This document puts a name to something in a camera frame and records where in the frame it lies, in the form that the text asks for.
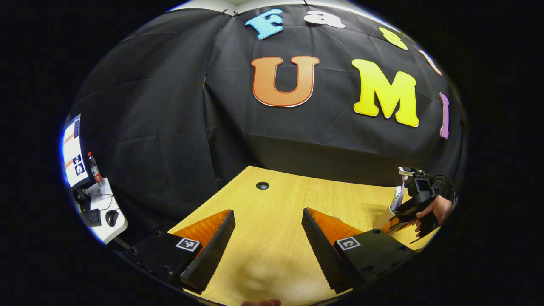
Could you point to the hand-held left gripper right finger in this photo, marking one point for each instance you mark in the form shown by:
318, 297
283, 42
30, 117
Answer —
323, 250

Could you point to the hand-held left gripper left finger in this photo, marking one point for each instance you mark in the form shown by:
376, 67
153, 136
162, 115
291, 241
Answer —
210, 255

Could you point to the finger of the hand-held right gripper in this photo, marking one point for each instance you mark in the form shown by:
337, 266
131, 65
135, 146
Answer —
426, 227
408, 212

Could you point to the white toothpaste tube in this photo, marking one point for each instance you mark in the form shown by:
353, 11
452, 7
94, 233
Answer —
398, 197

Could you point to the pale pink toothbrush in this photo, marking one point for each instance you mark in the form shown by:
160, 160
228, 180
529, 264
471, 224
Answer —
403, 174

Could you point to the light wooden desktop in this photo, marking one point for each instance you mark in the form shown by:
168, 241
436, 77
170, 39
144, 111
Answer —
276, 212

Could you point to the white side table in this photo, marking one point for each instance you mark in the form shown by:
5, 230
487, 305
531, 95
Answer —
121, 223

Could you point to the black computer mouse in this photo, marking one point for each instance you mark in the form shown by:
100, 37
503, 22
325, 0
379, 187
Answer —
111, 218

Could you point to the black keyboard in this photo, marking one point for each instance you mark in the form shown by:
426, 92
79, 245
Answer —
92, 217

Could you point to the black backdrop cloth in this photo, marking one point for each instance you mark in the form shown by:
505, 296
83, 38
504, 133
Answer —
170, 127

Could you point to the red label drink bottle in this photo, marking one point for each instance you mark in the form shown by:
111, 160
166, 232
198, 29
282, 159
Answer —
94, 170

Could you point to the computer monitor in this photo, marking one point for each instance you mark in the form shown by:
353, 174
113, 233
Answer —
72, 148

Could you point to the row of black cloth clips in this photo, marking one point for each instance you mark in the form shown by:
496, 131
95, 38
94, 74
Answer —
224, 12

